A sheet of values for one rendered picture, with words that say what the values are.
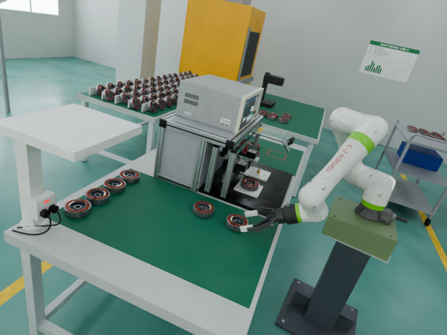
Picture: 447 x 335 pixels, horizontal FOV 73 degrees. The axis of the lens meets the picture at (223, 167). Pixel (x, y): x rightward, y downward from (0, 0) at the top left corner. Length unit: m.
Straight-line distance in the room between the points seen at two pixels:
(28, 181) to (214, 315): 0.85
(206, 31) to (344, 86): 3.13
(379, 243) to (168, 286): 1.06
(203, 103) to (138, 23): 3.96
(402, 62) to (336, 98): 1.33
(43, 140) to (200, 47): 4.66
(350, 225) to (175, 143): 1.02
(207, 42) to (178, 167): 3.98
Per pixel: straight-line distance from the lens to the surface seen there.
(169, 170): 1.80
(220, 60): 5.46
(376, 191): 1.79
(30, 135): 1.16
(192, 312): 1.16
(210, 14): 5.54
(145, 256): 1.32
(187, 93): 1.76
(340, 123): 1.56
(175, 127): 1.68
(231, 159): 1.62
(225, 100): 1.68
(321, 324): 2.30
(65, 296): 1.94
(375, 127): 1.48
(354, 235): 1.73
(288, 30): 7.06
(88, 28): 9.33
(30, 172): 1.35
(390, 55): 7.03
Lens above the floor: 1.65
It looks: 25 degrees down
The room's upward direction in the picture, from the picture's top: 13 degrees clockwise
